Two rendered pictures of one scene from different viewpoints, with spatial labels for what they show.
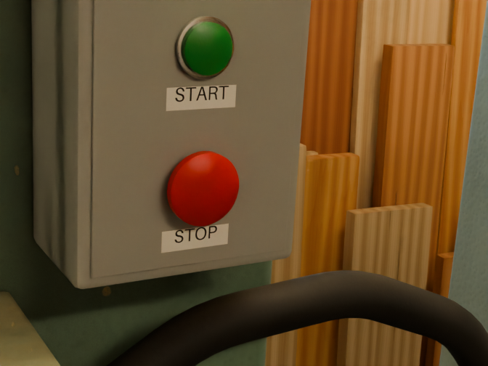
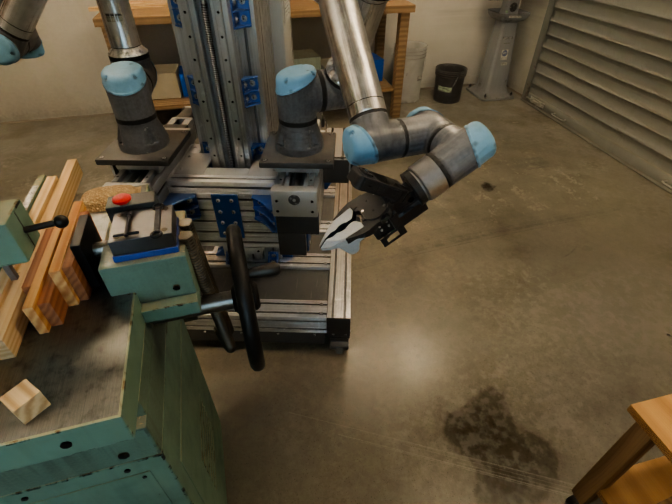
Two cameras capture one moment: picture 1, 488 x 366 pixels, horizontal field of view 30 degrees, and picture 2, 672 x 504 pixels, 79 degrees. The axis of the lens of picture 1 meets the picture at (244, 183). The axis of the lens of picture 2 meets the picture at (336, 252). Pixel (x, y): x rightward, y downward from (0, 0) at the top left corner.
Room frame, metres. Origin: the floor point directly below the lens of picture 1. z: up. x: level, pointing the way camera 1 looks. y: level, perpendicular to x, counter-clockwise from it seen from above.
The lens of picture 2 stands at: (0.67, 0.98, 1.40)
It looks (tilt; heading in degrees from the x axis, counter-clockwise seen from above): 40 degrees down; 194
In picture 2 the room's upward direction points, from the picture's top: straight up
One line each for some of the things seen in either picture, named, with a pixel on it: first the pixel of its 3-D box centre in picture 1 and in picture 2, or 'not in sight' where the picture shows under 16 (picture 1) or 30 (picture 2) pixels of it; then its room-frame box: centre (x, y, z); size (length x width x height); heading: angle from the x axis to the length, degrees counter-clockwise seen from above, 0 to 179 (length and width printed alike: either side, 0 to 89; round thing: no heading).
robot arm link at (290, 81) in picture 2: not in sight; (298, 92); (-0.48, 0.59, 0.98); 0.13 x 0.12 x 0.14; 125
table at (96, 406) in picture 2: not in sight; (110, 283); (0.25, 0.45, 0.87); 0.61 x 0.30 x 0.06; 30
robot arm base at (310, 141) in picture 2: not in sight; (298, 131); (-0.47, 0.59, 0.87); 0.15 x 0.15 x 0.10
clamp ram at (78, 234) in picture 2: not in sight; (108, 247); (0.24, 0.47, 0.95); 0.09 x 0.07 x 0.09; 30
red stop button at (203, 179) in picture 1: (203, 188); not in sight; (0.34, 0.02, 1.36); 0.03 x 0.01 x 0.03; 120
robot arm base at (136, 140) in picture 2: not in sight; (140, 128); (-0.37, 0.10, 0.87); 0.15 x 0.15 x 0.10
